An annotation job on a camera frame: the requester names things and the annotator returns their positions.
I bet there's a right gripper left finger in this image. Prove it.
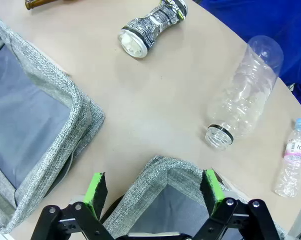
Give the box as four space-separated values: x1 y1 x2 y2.
36 171 116 240

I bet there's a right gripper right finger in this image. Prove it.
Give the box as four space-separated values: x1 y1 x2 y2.
190 169 279 240

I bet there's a small pink-label water bottle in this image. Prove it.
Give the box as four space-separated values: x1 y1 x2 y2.
274 117 301 198

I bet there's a large clear plastic bottle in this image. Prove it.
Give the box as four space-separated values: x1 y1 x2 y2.
204 34 284 151

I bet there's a crushed black Pepsi can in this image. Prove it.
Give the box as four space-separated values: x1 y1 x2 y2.
117 0 189 60

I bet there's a grey fabric basket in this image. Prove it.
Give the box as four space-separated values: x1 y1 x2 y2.
0 7 106 235
100 155 289 240

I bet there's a person in blue shirt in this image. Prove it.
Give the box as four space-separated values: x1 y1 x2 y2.
190 0 301 116

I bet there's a brown glass beer bottle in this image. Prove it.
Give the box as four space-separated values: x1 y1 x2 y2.
24 0 60 11

